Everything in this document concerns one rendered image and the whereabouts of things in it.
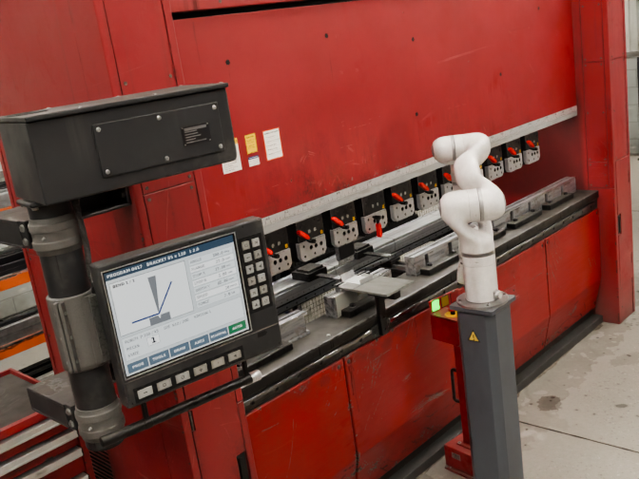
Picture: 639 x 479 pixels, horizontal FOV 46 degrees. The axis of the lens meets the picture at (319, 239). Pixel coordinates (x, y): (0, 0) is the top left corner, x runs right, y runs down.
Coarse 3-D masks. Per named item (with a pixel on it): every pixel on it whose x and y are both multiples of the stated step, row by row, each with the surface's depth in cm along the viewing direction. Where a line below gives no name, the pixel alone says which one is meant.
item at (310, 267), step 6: (306, 264) 344; (312, 264) 343; (318, 264) 342; (300, 270) 338; (306, 270) 336; (312, 270) 336; (318, 270) 338; (324, 270) 341; (294, 276) 340; (300, 276) 337; (306, 276) 335; (312, 276) 335; (318, 276) 336; (324, 276) 334; (330, 276) 333; (336, 276) 332
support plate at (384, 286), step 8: (376, 280) 319; (384, 280) 318; (392, 280) 316; (400, 280) 315; (408, 280) 313; (344, 288) 316; (352, 288) 314; (360, 288) 313; (368, 288) 311; (376, 288) 310; (384, 288) 308; (392, 288) 307; (400, 288) 307; (384, 296) 302
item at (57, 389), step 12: (108, 360) 219; (36, 384) 210; (48, 384) 208; (60, 384) 207; (36, 396) 205; (48, 396) 200; (60, 396) 199; (72, 396) 198; (36, 408) 208; (48, 408) 201; (60, 408) 196; (72, 408) 193; (60, 420) 198; (72, 420) 194
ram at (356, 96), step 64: (384, 0) 322; (448, 0) 355; (512, 0) 395; (192, 64) 253; (256, 64) 273; (320, 64) 297; (384, 64) 325; (448, 64) 359; (512, 64) 401; (256, 128) 276; (320, 128) 300; (384, 128) 329; (448, 128) 363; (256, 192) 278; (320, 192) 303
